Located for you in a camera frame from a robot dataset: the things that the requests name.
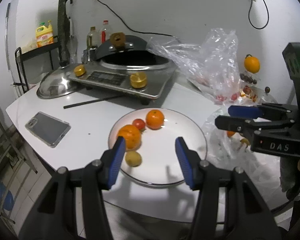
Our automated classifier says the smartphone in clear case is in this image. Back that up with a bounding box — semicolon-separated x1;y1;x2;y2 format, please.
25;111;71;148

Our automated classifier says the black chopstick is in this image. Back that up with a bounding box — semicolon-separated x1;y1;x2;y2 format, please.
63;95;126;109

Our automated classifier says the whitish plastic bag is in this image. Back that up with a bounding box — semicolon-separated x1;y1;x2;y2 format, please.
22;41;38;53

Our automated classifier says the steel cup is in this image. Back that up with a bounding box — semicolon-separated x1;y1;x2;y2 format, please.
83;49;96;63

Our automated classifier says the large mandarin orange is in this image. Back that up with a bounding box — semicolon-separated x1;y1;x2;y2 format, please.
117;124;142;151

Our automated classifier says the yellow detergent bottle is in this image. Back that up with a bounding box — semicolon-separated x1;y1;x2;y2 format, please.
36;20;54;48

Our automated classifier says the dark vertical pipe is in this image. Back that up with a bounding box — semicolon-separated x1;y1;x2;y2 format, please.
57;0;70;66

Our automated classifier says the clear plastic bag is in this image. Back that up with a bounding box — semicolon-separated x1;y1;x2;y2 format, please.
149;27;243;105

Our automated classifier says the clear plastic bottle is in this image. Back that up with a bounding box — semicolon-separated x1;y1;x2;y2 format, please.
69;36;78;64

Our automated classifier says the black umbrella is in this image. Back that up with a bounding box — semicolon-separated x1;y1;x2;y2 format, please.
65;0;74;63

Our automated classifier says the grey wall bar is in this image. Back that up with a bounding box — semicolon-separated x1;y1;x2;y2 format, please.
5;2;12;71

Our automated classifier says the dark oil bottle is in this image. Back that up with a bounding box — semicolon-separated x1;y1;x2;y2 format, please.
86;27;99;49

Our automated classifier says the steel cooktop stove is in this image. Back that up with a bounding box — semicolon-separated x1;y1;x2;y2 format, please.
69;51;177;105

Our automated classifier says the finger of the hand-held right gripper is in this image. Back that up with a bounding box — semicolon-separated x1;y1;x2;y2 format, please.
214;115;298;141
227;102;300;121

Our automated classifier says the white plate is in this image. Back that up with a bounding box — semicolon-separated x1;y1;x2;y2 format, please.
108;107;207;187

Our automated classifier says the steel wok lid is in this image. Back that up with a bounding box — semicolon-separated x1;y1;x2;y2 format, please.
36;64;82;99

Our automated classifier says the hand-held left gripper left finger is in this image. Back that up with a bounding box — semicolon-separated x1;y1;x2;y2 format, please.
19;136;127;240

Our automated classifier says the black wok with wooden handle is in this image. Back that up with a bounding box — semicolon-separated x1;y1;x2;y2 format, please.
94;32;149;61

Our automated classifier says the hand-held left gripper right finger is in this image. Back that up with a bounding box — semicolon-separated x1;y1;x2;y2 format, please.
175;137;282;240

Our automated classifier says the big orange with stem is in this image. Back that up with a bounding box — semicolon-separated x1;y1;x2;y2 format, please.
244;54;261;74

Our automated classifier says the cluster of dark grapes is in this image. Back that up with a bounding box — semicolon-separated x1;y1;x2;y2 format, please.
239;72;257;85

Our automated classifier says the gold stove knob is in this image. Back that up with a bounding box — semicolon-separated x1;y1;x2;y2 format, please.
130;72;148;89
73;65;86;77

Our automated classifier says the red cap bottle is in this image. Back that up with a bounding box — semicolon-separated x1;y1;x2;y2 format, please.
101;20;110;43

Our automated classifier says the black metal rack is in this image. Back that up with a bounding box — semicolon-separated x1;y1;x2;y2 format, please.
14;41;62;92

